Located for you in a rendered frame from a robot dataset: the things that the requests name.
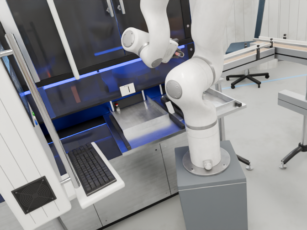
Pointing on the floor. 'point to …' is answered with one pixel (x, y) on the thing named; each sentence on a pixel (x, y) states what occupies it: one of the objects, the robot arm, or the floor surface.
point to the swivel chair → (233, 47)
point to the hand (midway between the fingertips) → (175, 52)
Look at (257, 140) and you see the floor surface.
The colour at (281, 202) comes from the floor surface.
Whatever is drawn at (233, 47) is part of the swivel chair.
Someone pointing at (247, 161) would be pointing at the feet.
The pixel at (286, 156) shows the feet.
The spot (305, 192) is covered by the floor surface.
